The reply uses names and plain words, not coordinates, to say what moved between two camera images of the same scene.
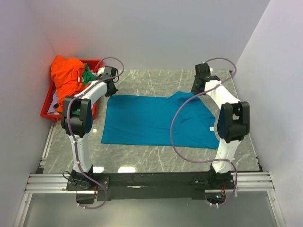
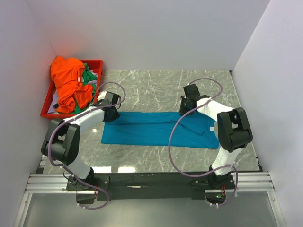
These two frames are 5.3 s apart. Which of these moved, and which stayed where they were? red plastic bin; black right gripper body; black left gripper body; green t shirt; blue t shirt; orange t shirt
Moved: black right gripper body; blue t shirt; black left gripper body
Stayed: red plastic bin; green t shirt; orange t shirt
